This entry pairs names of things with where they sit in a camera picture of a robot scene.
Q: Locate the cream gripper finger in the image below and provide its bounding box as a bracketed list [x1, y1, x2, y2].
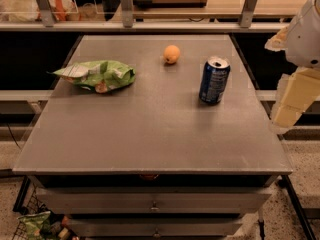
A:
[271, 67, 320, 129]
[264, 27, 288, 52]

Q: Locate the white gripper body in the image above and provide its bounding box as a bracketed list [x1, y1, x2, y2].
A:
[285, 0, 320, 68]

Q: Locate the blue pepsi can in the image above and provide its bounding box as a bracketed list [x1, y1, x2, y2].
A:
[199, 56, 231, 105]

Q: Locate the orange fruit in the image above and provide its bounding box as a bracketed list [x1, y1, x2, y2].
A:
[163, 45, 180, 64]

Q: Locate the green chip bag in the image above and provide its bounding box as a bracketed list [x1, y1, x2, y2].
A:
[53, 60, 136, 94]

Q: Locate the grey lower drawer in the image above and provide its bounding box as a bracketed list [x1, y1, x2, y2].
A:
[68, 218, 242, 238]

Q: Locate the grey drawer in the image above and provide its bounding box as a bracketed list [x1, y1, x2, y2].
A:
[36, 188, 271, 214]
[68, 218, 242, 238]

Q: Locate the white plastic bag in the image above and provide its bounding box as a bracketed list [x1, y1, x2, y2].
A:
[0, 0, 77, 22]

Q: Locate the grey upper drawer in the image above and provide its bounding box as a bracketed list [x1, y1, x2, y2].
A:
[36, 188, 271, 214]

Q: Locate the green bag in basket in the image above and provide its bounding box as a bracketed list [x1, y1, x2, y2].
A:
[18, 211, 51, 240]

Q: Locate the black wire basket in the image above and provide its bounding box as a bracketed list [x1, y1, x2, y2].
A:
[12, 178, 72, 240]

